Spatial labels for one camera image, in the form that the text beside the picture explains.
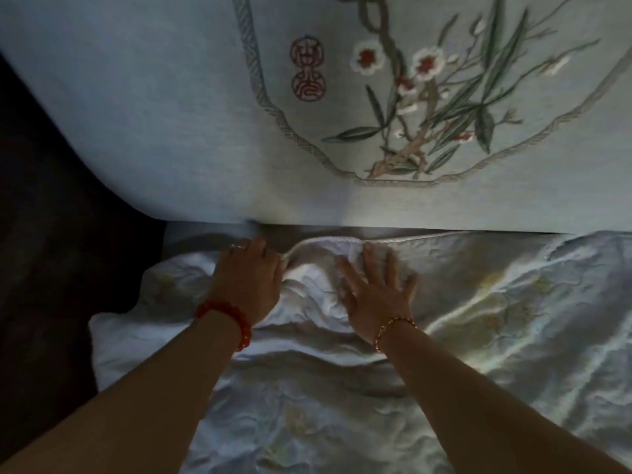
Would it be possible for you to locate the person's right hand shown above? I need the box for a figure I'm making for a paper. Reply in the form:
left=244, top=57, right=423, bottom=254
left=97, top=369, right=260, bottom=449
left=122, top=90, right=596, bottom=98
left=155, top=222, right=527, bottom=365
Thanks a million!
left=336, top=243, right=420, bottom=345

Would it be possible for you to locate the person's left hand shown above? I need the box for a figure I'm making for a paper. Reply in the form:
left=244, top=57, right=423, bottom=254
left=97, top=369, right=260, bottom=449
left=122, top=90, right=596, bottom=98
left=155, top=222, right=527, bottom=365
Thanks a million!
left=211, top=237, right=286, bottom=326

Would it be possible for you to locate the white embroidered quilt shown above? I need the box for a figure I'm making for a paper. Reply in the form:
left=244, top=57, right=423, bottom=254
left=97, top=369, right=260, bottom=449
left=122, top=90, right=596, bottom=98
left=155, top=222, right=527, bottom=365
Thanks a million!
left=89, top=231, right=632, bottom=474

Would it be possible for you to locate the person's right forearm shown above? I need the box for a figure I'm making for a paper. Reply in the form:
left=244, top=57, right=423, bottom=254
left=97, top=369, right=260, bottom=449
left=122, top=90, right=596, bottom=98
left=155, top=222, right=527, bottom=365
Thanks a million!
left=379, top=327, right=632, bottom=474

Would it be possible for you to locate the person's left forearm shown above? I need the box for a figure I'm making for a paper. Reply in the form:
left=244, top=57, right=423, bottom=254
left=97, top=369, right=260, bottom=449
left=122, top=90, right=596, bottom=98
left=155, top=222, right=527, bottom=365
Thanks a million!
left=0, top=313, right=244, bottom=474

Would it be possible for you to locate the grey bed sheet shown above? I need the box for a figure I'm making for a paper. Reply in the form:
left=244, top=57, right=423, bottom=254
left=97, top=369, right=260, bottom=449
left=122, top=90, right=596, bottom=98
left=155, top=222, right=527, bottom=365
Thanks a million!
left=163, top=221, right=573, bottom=272

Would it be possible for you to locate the blue floral embroidered headboard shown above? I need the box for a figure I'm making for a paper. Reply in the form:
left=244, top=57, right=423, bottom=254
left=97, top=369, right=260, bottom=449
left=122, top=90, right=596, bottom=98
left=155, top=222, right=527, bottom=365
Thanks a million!
left=0, top=0, right=632, bottom=236

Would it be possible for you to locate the gold bead bracelet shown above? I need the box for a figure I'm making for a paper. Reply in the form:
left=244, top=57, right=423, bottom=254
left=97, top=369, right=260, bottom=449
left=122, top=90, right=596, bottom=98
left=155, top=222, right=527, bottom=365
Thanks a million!
left=373, top=317, right=420, bottom=355

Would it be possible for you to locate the red bead bracelet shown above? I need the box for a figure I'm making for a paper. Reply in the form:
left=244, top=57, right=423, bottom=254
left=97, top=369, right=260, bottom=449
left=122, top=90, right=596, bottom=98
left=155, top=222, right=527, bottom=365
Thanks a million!
left=195, top=300, right=253, bottom=352

